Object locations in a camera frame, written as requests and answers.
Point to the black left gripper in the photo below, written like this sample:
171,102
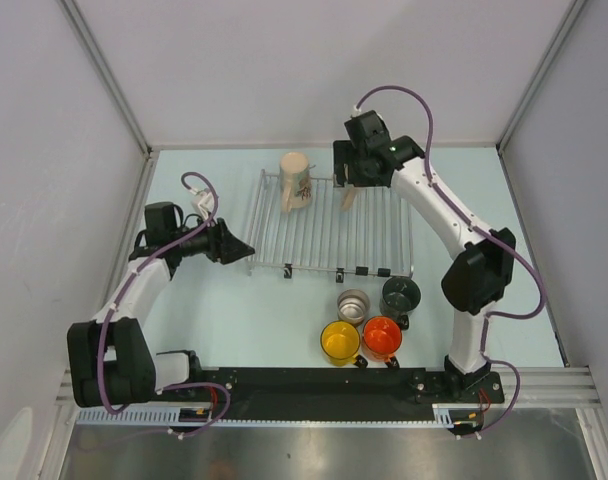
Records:
222,246

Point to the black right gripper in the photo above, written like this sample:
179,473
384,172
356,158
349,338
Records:
346,153

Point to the beige plain mug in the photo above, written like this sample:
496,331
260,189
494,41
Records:
349,191

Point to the beige decorated mug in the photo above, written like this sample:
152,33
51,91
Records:
295,182

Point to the silver wire dish rack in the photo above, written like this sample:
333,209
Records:
371,238

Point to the dark green mug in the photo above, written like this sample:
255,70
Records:
400,296

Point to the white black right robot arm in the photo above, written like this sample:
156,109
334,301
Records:
482,263

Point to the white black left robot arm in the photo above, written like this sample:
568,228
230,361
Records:
111,364

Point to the stainless steel cup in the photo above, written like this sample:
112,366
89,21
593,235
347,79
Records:
353,305

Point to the yellow mug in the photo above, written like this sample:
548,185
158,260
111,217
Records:
340,342

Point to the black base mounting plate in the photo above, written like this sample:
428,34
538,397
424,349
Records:
345,394

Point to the orange mug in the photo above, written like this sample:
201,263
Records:
381,339

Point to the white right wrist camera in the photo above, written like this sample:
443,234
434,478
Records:
357,111

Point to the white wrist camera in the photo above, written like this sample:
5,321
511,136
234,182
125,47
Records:
203,202
357,111

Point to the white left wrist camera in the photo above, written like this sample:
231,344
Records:
203,202

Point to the white slotted cable duct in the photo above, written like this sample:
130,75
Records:
178,417

